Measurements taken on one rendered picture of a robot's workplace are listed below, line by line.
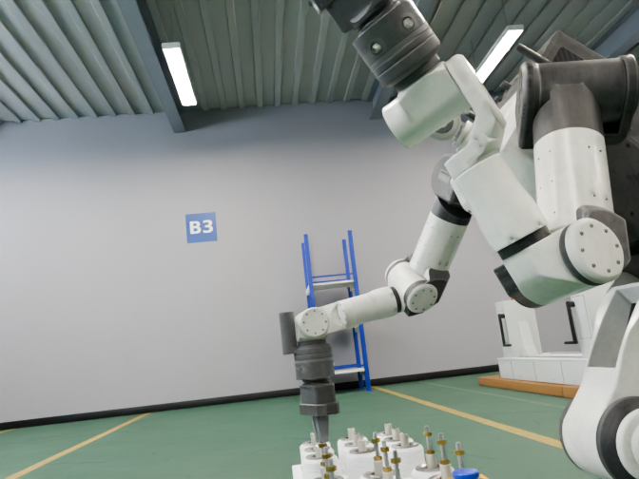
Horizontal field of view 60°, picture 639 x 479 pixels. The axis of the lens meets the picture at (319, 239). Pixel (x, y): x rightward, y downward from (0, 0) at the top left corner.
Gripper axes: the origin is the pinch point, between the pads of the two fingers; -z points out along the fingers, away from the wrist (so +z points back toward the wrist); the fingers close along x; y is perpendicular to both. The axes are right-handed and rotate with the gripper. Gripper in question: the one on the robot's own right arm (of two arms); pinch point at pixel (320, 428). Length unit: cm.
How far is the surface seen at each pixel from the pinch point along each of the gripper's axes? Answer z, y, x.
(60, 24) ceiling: 365, -23, -435
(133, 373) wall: 15, 64, -631
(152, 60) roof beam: 331, 63, -422
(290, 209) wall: 208, 265, -548
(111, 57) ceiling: 364, 32, -485
